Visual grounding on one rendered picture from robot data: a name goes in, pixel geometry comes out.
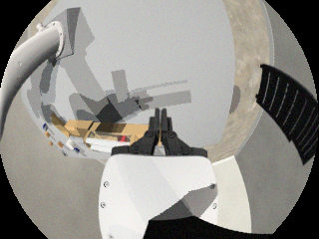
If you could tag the white short cylinder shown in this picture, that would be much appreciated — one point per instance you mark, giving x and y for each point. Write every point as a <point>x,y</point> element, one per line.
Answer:
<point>70,144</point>

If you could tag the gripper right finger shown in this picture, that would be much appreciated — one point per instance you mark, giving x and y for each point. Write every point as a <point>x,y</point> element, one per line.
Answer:
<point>172,144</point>

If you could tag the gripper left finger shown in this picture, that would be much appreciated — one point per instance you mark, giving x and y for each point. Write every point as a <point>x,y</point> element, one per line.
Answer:
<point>145,144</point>

